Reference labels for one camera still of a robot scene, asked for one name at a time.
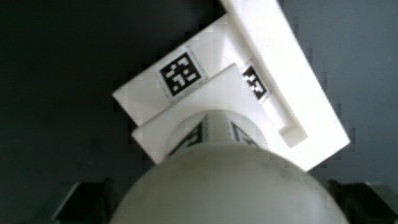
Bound white lamp bulb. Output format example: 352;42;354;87
111;111;349;224

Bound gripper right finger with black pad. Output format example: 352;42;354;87
327;179;398;224

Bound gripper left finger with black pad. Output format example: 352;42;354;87
41;179;114;224

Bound white L-shaped fence wall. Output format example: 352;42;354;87
221;0;351;171

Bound white lamp base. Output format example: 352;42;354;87
114;17;281;162

